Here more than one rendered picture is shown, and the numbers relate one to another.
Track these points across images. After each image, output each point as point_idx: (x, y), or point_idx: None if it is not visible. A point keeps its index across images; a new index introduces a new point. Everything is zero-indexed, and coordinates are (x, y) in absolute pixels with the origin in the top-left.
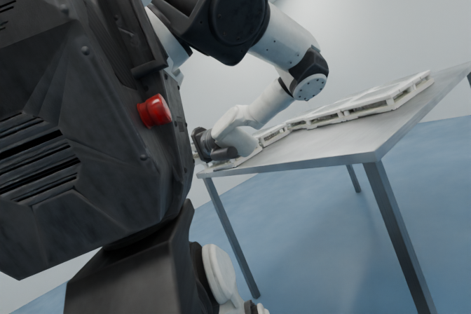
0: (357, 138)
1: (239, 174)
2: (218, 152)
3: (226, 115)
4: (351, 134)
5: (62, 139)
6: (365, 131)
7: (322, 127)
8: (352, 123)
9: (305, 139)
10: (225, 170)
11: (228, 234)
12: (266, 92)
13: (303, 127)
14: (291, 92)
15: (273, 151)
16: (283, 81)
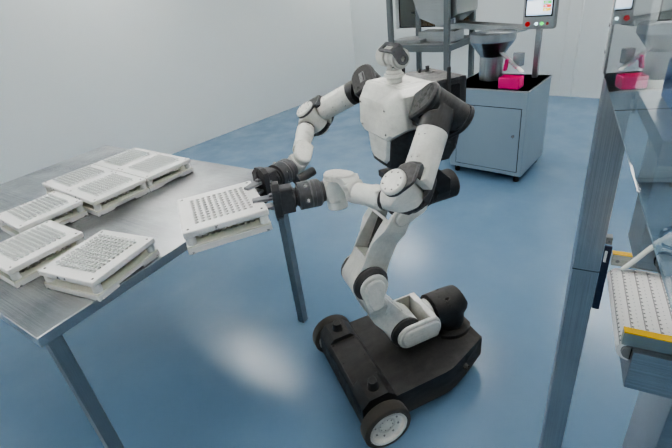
0: (244, 181)
1: (172, 259)
2: (307, 173)
3: (302, 146)
4: (225, 184)
5: None
6: (230, 179)
7: (124, 205)
8: (178, 187)
9: (159, 210)
10: (145, 269)
11: (105, 420)
12: (310, 131)
13: (71, 220)
14: (324, 129)
15: (152, 229)
16: (315, 124)
